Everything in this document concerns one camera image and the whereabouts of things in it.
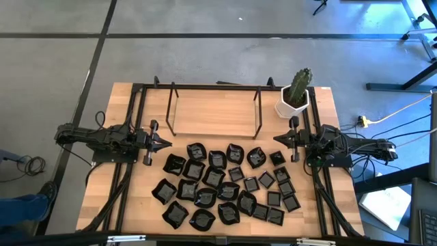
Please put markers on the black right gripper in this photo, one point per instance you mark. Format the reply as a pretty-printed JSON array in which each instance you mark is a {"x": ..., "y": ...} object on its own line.
[{"x": 296, "y": 140}]

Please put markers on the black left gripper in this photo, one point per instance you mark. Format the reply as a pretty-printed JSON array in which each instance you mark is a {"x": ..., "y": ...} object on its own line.
[{"x": 150, "y": 141}]

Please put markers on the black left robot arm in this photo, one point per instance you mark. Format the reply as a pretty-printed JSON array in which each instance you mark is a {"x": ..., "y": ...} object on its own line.
[{"x": 102, "y": 136}]

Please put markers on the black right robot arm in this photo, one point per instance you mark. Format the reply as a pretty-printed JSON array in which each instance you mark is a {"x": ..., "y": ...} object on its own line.
[{"x": 358, "y": 143}]

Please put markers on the white faceted plant pot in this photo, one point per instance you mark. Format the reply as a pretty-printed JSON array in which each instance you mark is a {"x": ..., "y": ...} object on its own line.
[{"x": 283, "y": 109}]

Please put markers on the green cactus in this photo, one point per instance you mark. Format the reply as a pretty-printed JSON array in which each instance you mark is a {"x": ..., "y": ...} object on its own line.
[{"x": 299, "y": 85}]

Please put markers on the yellow power plug box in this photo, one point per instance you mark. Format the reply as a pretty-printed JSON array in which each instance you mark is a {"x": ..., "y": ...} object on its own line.
[{"x": 363, "y": 121}]

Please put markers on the black desk leg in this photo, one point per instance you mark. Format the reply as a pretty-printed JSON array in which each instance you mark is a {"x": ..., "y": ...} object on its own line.
[{"x": 385, "y": 87}]

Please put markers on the black desk crossbar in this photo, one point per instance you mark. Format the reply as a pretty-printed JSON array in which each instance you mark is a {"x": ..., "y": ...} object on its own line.
[{"x": 392, "y": 177}]

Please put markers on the white paper booklet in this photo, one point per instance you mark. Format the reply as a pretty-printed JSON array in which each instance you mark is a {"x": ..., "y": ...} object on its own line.
[{"x": 385, "y": 206}]

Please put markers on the person's shoe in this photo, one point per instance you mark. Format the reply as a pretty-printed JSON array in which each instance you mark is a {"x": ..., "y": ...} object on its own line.
[{"x": 49, "y": 191}]

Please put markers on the black tripod foot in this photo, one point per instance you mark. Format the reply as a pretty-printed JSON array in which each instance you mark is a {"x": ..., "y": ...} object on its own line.
[{"x": 322, "y": 2}]

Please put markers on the dark grey desk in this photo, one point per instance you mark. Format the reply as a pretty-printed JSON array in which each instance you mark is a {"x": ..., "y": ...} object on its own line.
[{"x": 420, "y": 194}]

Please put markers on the blue-grey chair base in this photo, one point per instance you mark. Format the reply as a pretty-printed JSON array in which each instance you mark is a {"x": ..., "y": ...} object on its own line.
[{"x": 8, "y": 156}]

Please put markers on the person's leg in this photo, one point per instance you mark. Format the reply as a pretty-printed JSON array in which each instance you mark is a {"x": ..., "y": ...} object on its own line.
[{"x": 20, "y": 209}]

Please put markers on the black keyboard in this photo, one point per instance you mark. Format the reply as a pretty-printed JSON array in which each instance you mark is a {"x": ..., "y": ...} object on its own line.
[{"x": 429, "y": 227}]

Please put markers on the grey metal stand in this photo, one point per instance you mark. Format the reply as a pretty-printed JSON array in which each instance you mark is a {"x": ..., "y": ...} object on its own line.
[{"x": 411, "y": 12}]

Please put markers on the black diagonal pole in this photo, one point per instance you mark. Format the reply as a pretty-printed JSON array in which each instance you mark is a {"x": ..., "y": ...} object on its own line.
[{"x": 431, "y": 8}]

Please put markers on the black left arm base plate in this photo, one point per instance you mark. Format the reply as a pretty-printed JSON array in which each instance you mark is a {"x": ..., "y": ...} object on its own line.
[{"x": 112, "y": 159}]

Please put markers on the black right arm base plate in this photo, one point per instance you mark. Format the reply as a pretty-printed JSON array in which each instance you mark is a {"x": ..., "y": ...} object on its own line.
[{"x": 341, "y": 162}]

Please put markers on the wooden shelf black metal frame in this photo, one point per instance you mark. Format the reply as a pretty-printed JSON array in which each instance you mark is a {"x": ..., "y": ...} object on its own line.
[{"x": 215, "y": 112}]

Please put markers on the black overhead mount beam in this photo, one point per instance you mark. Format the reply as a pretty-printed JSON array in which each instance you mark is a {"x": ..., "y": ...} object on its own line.
[{"x": 187, "y": 239}]

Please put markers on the silver metal bracket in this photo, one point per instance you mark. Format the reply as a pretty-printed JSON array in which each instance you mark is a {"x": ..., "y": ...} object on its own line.
[
  {"x": 315, "y": 242},
  {"x": 126, "y": 238}
]

